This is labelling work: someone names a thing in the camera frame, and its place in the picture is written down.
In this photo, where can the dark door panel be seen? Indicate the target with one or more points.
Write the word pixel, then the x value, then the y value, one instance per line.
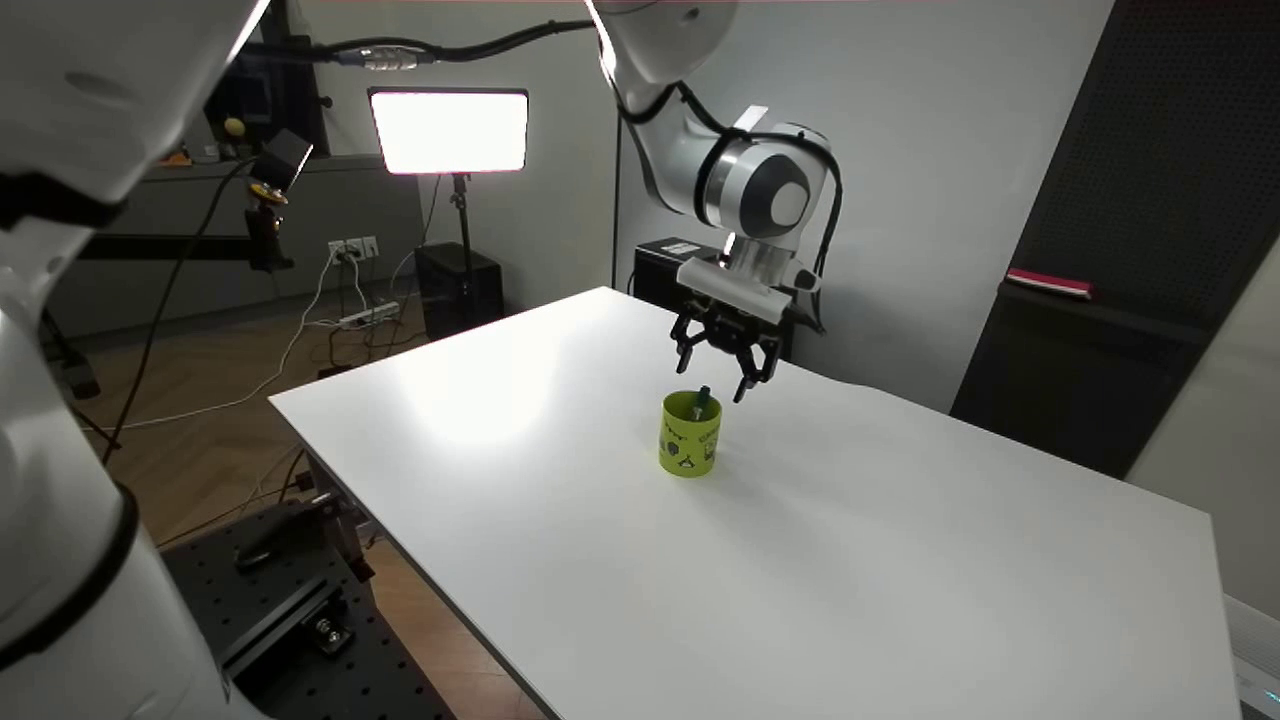
pixel 1134 242

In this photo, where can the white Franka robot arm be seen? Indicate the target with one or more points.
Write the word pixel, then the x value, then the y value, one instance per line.
pixel 55 532

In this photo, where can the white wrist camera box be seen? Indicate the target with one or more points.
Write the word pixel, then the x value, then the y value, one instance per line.
pixel 731 280

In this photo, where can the black overhead boom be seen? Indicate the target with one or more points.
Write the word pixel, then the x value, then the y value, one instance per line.
pixel 401 52

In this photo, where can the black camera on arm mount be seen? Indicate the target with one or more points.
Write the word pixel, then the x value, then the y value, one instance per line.
pixel 279 173

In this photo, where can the white power strip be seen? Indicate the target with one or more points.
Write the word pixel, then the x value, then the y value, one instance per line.
pixel 368 317

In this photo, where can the black computer case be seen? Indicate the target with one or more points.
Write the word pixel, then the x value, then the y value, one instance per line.
pixel 665 272

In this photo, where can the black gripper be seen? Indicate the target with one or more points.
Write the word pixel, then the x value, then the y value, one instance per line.
pixel 731 323

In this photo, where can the lime green printed mug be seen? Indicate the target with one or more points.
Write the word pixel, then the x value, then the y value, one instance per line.
pixel 689 438

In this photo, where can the green capped marker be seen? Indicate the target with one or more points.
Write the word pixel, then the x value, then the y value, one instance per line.
pixel 701 399

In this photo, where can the bright studio light panel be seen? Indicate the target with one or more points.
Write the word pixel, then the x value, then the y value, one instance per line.
pixel 448 131

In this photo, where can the black tower case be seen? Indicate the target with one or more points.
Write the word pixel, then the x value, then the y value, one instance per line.
pixel 460 284

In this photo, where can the red label strip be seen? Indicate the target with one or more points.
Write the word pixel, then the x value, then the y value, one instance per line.
pixel 1051 280

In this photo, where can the black perforated breadboard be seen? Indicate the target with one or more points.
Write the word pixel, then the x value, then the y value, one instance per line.
pixel 286 602

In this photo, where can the white wall outlet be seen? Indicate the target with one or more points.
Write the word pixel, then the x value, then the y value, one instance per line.
pixel 352 250

